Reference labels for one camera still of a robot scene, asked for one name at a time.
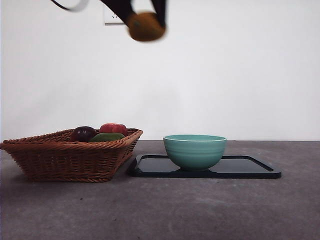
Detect brown wicker basket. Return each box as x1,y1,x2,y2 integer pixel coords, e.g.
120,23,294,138
0,127,144,183

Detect dark purple plum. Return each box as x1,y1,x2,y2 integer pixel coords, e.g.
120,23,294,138
70,125,97,143

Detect white wall socket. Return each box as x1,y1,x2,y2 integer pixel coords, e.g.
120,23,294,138
103,4,126,26

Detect yellow-brown kiwi fruit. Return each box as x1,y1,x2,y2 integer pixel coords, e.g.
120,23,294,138
126,10,168,43

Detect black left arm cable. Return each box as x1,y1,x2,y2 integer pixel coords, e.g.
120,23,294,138
49,0,90,12

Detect red apple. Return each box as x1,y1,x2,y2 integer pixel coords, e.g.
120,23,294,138
99,122,128,135

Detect green lime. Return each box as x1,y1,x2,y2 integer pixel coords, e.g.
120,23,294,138
88,132,125,143

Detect teal ceramic bowl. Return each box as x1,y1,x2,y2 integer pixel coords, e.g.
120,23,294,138
163,134,228,173

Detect dark rectangular tray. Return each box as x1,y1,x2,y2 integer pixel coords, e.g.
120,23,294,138
127,154,283,179

